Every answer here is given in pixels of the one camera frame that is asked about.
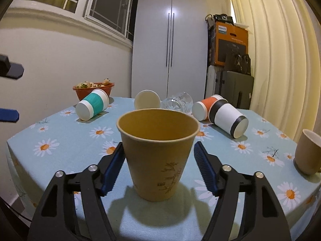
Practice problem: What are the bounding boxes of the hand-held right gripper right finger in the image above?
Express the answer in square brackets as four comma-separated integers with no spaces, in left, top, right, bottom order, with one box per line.
[194,141,293,241]

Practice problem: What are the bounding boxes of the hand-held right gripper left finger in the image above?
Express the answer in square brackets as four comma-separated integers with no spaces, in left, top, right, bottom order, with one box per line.
[27,142,125,241]

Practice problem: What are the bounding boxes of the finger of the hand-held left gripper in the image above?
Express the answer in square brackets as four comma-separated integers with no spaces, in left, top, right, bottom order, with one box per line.
[0,108,20,123]
[0,54,25,80]

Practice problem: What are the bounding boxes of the brown paper cup bamboo print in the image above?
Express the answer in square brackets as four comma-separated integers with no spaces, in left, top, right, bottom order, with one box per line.
[116,108,201,202]

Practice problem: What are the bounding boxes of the black band white paper cup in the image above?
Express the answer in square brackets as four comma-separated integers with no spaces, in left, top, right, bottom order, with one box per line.
[209,102,249,139]

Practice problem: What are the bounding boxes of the orange sleeve white paper cup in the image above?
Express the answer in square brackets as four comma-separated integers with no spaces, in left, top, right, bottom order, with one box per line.
[192,95,228,121]

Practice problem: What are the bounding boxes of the teal sleeve white paper cup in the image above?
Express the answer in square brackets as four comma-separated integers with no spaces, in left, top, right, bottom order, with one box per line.
[75,89,110,121]

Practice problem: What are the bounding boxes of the plain white paper cup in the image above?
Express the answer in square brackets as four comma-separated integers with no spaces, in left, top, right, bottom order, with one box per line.
[134,90,161,110]

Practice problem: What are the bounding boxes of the daisy print blue tablecloth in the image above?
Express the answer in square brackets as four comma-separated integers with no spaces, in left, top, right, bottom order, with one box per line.
[6,96,321,241]

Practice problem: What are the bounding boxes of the clear glass tumbler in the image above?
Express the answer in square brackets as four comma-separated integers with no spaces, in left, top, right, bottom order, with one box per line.
[160,92,193,113]

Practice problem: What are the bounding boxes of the red bowl of food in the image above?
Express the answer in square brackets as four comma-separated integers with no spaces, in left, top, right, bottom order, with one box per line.
[73,79,115,101]

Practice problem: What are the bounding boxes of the grey suitcase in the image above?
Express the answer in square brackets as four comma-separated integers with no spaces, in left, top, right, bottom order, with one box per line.
[214,70,254,110]

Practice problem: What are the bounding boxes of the white framed window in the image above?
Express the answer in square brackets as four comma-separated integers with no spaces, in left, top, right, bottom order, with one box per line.
[15,0,141,42]

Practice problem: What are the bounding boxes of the beige ceramic mug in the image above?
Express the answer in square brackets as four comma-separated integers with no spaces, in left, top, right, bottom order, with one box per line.
[294,129,321,175]

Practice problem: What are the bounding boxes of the dark paper bag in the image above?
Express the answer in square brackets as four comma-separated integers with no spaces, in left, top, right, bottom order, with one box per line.
[224,53,251,76]

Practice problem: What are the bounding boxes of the orange and black cardboard box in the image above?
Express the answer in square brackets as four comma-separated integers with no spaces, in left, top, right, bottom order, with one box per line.
[208,21,249,67]

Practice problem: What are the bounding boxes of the white two-door wardrobe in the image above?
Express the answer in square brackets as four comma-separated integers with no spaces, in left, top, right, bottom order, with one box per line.
[131,0,208,99]

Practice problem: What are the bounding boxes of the cream curtain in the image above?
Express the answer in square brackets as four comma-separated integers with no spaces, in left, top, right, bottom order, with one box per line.
[224,0,321,141]

